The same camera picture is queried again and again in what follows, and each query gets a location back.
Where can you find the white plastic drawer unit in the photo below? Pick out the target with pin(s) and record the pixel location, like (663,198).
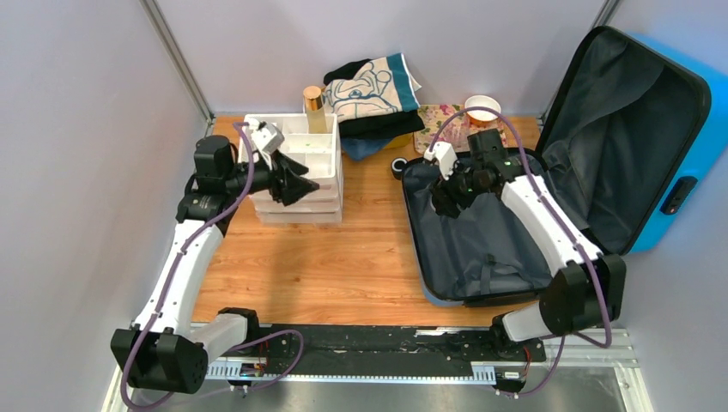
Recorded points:
(322,155)

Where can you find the blue grey shirt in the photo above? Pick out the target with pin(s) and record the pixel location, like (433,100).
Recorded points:
(360,149)

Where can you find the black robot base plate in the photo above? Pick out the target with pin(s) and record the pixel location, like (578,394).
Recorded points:
(398,353)

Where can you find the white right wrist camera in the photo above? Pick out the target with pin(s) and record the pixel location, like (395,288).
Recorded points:
(444,156)

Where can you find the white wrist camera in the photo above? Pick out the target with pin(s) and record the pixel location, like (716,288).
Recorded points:
(444,156)
(266,136)

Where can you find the teal white cartoon towel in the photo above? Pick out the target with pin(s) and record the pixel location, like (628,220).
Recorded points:
(371,88)

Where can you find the yellow plastic basket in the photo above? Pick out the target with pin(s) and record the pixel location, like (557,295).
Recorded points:
(398,141)

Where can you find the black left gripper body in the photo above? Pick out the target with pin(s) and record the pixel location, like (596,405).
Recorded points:
(267,178)

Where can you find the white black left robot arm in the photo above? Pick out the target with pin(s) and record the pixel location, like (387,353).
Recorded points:
(160,351)

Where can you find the beige cylindrical bottle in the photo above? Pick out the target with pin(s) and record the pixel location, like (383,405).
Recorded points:
(314,110)

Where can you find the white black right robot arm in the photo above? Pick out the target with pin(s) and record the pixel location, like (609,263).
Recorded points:
(586,286)

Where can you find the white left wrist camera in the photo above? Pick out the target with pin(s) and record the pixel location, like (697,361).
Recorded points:
(266,136)

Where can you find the blue fish print suitcase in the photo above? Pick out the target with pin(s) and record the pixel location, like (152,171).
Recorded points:
(634,127)

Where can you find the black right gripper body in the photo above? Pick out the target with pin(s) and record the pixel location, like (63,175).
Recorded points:
(462,186)

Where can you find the clear glass on tray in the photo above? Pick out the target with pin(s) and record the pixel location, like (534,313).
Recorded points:
(456,134)

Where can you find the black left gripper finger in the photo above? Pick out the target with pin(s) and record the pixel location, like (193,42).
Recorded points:
(286,164)
(294,187)

